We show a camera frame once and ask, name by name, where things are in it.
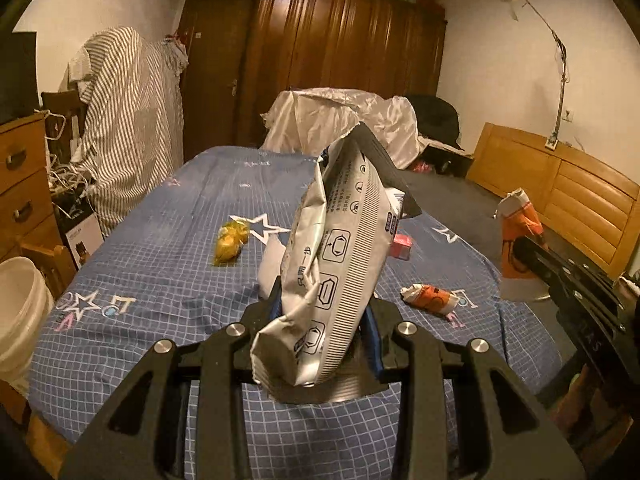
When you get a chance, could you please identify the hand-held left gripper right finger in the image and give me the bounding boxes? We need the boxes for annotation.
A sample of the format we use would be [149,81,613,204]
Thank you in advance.
[359,300,586,480]

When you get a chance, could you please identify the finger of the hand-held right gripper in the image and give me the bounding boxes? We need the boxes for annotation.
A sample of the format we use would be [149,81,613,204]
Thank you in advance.
[514,236,563,306]

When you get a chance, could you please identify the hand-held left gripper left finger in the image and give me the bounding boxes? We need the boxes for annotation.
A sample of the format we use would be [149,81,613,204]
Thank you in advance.
[60,279,284,480]

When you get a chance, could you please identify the orange white paper wrapper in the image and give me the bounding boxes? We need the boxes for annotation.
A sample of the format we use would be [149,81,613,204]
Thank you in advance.
[492,187,552,304]

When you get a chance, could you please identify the silver snack bag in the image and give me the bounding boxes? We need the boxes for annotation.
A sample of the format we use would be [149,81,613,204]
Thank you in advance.
[249,121,425,406]

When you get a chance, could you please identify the crumpled orange white wrapper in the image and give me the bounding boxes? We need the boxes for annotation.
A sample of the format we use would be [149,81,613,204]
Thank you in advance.
[400,283,461,317]

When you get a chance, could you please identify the yellow crumpled wrapper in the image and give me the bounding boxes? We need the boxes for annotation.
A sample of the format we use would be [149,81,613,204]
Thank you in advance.
[214,215,251,267]

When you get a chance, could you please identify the wooden headboard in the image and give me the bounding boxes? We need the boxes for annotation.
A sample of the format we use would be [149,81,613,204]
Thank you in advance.
[466,122,640,282]

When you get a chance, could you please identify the dark grey bed sheet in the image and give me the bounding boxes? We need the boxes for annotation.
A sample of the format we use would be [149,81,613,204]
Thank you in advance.
[397,167,623,391]

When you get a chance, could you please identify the pink carton box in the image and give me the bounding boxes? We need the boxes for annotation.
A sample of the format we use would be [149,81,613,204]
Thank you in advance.
[392,232,414,261]

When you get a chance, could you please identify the blue grid printed blanket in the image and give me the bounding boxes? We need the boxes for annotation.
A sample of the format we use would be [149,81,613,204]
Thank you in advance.
[27,146,576,480]

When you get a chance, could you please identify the black cloth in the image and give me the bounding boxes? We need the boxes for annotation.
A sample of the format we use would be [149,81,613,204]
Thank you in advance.
[404,92,467,152]

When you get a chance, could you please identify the black white cardboard box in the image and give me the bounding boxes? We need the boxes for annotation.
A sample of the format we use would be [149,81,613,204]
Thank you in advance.
[54,195,106,272]

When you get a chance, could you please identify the white satin cloth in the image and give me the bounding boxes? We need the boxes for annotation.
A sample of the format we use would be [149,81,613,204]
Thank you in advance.
[259,87,427,171]

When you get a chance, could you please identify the light wooden stool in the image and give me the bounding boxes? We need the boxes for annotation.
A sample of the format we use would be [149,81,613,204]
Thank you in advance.
[20,241,77,302]

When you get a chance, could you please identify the brown wooden door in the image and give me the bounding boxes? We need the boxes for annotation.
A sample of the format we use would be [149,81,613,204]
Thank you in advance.
[176,0,254,163]

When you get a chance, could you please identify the white plastic bucket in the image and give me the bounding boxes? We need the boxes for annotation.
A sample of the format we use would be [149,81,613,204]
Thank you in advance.
[0,256,55,397]

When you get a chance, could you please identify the brown wooden wardrobe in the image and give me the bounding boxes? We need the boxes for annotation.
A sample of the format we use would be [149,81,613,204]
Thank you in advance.
[237,0,449,150]

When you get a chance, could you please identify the wooden drawer dresser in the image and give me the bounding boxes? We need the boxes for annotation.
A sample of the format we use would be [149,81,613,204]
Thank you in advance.
[0,112,64,286]

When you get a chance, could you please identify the dark wooden chair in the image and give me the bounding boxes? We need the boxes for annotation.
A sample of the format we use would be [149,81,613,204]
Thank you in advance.
[40,91,89,161]

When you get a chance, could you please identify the black monitor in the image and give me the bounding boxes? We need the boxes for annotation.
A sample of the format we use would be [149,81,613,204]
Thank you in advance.
[0,31,39,126]

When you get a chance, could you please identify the tangle of white cables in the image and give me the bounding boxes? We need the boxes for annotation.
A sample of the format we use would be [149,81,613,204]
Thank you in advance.
[44,109,101,197]

